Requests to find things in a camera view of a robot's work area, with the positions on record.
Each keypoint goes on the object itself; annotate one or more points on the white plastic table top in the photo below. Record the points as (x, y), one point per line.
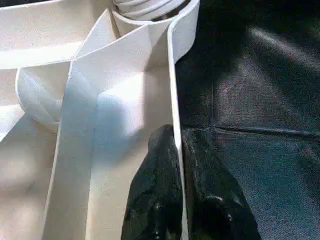
(100, 100)

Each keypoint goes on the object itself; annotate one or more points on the black work mat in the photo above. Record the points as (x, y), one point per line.
(250, 125)

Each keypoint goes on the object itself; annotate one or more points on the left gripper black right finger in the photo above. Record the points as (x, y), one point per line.
(212, 200)

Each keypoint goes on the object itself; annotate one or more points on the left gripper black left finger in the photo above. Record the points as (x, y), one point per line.
(157, 195)

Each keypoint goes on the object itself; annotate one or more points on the white plastic table leg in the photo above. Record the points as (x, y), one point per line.
(147, 10)

